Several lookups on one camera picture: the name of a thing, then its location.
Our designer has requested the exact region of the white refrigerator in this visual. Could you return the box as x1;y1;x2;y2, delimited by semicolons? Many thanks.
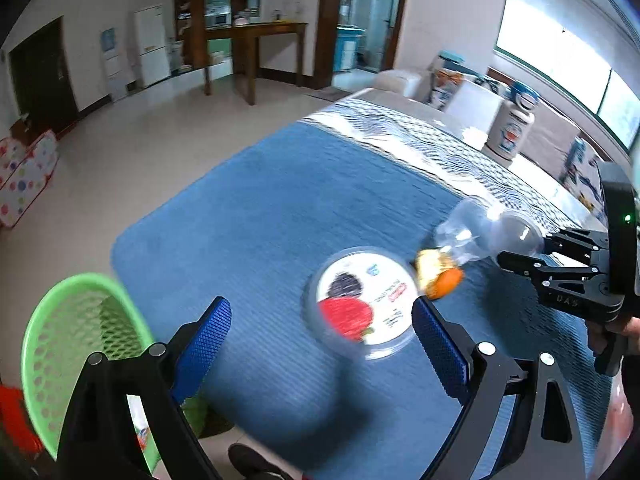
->
134;6;170;88

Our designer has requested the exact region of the blue patterned bed cover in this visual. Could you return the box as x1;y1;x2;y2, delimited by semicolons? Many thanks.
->
109;96;614;480

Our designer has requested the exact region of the dark wooden table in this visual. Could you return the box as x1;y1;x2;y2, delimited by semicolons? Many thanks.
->
204;21;307;105

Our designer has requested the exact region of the person's right hand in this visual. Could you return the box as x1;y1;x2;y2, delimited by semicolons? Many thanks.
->
585;316;640;356

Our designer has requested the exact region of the yogurt cup with berry label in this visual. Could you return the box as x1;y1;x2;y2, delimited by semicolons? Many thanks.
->
304;246;419;361

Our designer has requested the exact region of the red plastic stool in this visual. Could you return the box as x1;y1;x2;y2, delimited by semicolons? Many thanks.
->
0;385;43;456

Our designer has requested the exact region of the white Doraemon water bottle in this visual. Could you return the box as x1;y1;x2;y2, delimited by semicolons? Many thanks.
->
485;81;539;162

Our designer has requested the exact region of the blue cabinet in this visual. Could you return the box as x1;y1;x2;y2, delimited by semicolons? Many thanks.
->
333;26;364;73

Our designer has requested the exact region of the polka dot play tent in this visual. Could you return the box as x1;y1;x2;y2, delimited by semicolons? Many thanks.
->
0;130;60;229

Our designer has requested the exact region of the orange peel piece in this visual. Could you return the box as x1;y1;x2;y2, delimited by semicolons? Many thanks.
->
414;249;464;300

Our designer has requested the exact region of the window with green frame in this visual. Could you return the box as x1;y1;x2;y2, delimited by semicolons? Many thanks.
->
496;0;639;150

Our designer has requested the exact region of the clear round plastic cup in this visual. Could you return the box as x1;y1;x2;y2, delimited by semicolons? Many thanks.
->
434;196;502;266

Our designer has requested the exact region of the green plastic mesh basket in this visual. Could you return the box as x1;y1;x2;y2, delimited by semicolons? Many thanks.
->
21;273;154;457

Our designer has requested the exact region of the clear square plastic container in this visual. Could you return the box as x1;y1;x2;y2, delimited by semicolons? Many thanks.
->
488;210;544;260

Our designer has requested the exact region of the white water dispenser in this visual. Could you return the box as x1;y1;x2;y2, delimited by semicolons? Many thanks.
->
100;27;127;102

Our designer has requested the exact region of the butterfly print cushion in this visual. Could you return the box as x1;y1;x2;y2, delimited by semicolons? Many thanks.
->
560;136;608;224

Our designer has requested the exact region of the white armchair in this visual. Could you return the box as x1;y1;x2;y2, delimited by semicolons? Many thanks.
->
373;70;503;132

